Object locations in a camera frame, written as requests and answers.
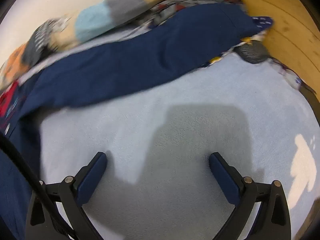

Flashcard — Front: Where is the patchwork rolled quilt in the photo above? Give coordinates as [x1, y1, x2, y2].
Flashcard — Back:
[1, 0, 163, 91]

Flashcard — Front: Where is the dark grey mesh object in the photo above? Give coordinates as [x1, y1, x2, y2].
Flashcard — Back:
[234, 41, 270, 64]

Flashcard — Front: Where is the wooden headboard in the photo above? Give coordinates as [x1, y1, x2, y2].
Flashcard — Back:
[243, 0, 319, 91]

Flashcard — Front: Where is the navy blue work jacket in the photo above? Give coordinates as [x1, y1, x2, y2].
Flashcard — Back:
[0, 3, 261, 240]

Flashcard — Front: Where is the light blue cloud bedsheet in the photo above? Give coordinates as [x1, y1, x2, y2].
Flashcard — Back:
[38, 53, 319, 239]

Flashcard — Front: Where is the black cable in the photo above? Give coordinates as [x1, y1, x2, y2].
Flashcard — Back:
[0, 132, 78, 240]

